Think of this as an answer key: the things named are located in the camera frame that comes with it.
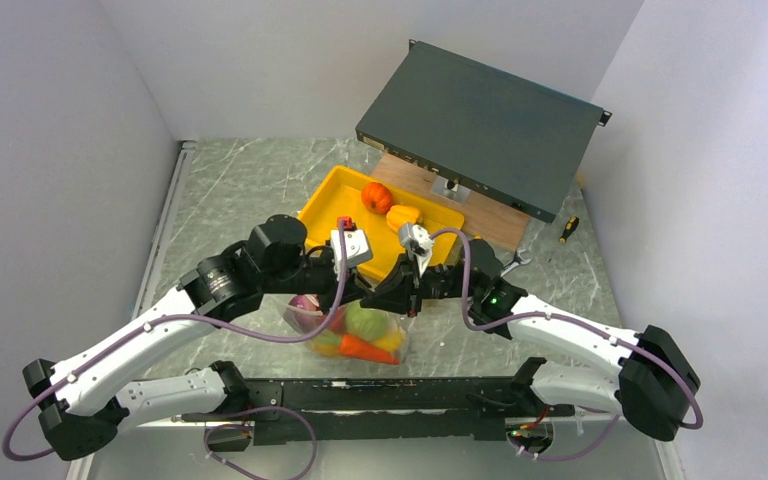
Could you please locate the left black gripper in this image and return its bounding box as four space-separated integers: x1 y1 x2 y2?
262 249 372 314

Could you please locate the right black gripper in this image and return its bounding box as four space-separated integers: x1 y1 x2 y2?
360 250 481 319

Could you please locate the purple onion toy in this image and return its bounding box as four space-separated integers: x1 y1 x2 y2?
285 295 324 333

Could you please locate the green cabbage toy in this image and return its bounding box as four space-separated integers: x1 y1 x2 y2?
345 302 390 342

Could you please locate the red bell pepper toy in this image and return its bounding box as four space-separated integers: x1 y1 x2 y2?
328 310 346 334

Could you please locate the clear zip top bag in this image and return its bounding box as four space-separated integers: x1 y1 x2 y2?
277 295 408 365

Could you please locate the orange mango toy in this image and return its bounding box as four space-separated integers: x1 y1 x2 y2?
310 330 343 357

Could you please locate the orange carrot toy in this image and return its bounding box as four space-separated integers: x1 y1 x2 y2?
337 334 400 365

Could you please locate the yellow lemon toy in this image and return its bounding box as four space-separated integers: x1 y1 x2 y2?
372 329 406 354

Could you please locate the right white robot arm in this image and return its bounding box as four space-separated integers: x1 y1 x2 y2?
361 239 704 441

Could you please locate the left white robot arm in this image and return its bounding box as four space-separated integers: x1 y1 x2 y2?
23 215 372 461

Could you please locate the yellow bell pepper toy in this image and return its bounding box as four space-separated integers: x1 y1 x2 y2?
385 205 422 232

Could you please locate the yellow plastic tray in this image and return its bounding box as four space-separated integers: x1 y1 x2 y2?
298 166 465 282

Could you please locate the orange pumpkin toy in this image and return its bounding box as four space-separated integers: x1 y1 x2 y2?
360 182 394 215

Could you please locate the brown wooden board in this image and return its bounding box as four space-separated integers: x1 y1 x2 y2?
372 154 530 251

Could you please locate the silver open end wrench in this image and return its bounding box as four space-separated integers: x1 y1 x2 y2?
500 249 531 276

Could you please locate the black yellow screwdriver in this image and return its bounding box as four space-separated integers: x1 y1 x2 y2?
559 216 580 244

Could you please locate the dark grey rack device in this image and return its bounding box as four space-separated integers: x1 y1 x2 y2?
355 40 612 223

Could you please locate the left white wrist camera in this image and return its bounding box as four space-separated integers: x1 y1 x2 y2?
330 216 373 273

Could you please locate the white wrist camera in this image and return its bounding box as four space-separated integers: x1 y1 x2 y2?
330 216 373 273
397 222 434 277

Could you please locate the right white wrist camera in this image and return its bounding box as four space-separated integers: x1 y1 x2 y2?
397 222 434 277

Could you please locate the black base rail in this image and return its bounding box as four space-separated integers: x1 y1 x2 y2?
178 376 577 446

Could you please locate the aluminium frame rail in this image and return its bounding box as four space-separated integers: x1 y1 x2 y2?
69 139 685 479

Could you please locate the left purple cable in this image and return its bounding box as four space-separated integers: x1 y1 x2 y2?
0 228 349 480

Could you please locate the purple cable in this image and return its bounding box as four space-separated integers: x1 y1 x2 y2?
427 227 705 464
0 228 349 480

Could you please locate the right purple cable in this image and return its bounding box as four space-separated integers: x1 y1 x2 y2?
427 227 705 464

